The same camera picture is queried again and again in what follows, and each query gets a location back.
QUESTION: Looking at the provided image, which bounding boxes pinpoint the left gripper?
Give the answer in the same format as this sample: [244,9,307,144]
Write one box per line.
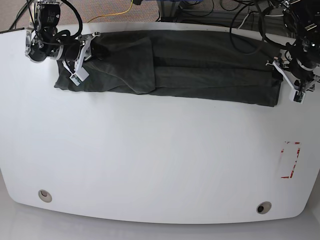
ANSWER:
[265,57,320,94]

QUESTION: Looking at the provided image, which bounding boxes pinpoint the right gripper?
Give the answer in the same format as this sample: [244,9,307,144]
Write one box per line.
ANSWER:
[62,32,101,77]

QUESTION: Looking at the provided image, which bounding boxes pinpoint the dark grey t-shirt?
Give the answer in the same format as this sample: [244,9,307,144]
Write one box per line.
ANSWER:
[54,30,282,107]

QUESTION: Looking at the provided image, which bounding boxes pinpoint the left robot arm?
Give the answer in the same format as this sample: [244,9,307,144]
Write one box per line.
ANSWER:
[258,0,320,97]

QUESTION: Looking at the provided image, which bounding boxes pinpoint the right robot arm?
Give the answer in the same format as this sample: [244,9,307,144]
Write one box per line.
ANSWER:
[25,0,101,85]

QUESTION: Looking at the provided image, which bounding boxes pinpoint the red tape rectangle marking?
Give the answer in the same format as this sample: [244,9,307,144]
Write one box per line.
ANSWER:
[278,141,301,179]

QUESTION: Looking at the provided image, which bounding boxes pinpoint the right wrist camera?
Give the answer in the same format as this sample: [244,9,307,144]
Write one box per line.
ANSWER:
[69,68,89,86]

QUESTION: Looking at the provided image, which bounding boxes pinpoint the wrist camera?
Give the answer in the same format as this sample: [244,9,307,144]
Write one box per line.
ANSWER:
[69,68,89,86]
[289,89,306,104]

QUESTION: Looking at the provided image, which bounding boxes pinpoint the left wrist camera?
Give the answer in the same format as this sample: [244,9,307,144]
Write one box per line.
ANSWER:
[289,89,306,104]

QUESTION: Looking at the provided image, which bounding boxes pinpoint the yellow cable on floor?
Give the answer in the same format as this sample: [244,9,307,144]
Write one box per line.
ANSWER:
[87,0,133,24]

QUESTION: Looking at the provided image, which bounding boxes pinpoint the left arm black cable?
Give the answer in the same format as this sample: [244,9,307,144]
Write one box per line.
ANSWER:
[228,0,293,56]

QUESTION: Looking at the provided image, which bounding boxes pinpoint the black cable on floor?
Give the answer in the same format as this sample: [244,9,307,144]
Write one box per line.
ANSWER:
[9,0,33,30]

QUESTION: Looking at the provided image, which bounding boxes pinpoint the aluminium frame stand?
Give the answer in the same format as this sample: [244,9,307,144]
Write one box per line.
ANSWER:
[157,0,286,28]

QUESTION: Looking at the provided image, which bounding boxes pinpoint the right table cable grommet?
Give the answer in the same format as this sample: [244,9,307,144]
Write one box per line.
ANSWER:
[256,201,272,215]

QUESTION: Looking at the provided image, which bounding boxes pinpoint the table cable grommet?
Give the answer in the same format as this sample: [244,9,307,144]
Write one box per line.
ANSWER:
[256,201,272,215]
[38,189,52,203]

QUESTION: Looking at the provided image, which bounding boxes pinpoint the left table cable grommet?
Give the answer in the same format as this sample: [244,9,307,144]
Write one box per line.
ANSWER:
[38,189,52,203]

